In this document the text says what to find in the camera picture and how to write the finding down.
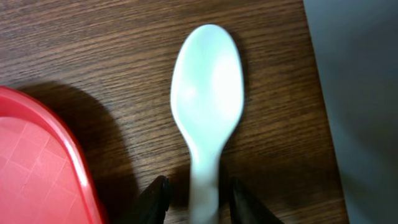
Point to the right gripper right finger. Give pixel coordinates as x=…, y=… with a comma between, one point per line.
x=246, y=208

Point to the grey dishwasher rack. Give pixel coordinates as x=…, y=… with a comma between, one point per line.
x=355, y=45

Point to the white plastic spoon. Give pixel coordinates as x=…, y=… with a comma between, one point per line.
x=207, y=101

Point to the red serving tray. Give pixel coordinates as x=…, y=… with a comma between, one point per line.
x=44, y=175

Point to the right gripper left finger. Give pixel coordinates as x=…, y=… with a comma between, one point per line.
x=152, y=204

